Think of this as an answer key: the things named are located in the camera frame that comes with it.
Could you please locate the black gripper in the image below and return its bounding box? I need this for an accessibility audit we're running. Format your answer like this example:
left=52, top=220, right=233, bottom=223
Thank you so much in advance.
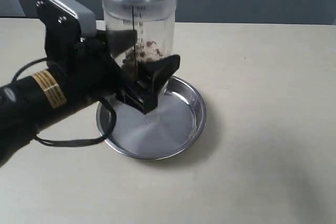
left=36, top=0, right=181, bottom=114

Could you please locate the clear plastic shaker bottle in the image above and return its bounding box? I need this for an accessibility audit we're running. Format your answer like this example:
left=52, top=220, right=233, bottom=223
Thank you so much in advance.
left=102, top=0, right=177, bottom=78

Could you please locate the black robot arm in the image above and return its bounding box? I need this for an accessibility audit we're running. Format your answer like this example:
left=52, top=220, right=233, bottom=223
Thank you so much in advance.
left=1, top=0, right=181, bottom=163

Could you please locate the round stainless steel plate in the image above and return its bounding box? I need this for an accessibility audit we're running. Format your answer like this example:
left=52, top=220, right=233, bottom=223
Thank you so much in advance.
left=96, top=77, right=207, bottom=160

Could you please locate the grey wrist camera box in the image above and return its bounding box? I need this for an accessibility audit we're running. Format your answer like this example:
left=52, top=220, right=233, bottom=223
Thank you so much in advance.
left=45, top=0, right=97, bottom=38

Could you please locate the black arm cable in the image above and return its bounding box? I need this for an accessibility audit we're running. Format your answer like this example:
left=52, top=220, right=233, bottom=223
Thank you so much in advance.
left=11, top=57, right=118, bottom=147

